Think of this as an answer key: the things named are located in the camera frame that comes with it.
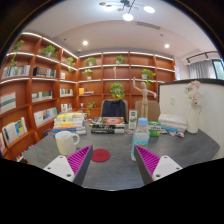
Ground clear water bottle blue cap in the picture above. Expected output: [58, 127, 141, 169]
[130, 117, 151, 162]

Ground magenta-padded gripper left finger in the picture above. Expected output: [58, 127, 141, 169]
[43, 144, 95, 187]

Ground wooden shelf unit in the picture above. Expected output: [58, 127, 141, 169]
[0, 31, 177, 161]

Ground tan chair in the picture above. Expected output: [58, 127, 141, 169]
[134, 100, 161, 123]

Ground white ceramic mug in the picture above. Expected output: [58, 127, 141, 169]
[54, 130, 81, 157]

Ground white vase with flowers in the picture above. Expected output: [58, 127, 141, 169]
[184, 80, 204, 135]

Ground ceiling lights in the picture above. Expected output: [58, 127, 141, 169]
[81, 0, 171, 50]

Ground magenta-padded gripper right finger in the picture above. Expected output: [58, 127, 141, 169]
[133, 144, 184, 186]

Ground stack of dark books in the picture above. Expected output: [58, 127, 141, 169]
[89, 116, 126, 135]

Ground grey curtain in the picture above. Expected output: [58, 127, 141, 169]
[188, 59, 218, 80]

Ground tall white green carton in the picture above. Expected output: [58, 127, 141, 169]
[128, 109, 138, 130]

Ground flat round red coaster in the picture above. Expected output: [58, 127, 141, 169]
[91, 148, 111, 163]

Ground stack of white books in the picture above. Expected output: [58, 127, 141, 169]
[157, 113, 189, 133]

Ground wooden artist mannequin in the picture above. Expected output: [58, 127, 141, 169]
[132, 77, 158, 120]

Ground stack of colourful books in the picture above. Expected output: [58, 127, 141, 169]
[51, 111, 88, 136]

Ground green and white box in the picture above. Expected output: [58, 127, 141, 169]
[147, 121, 163, 138]

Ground dark office chair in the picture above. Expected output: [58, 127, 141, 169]
[100, 99, 129, 124]

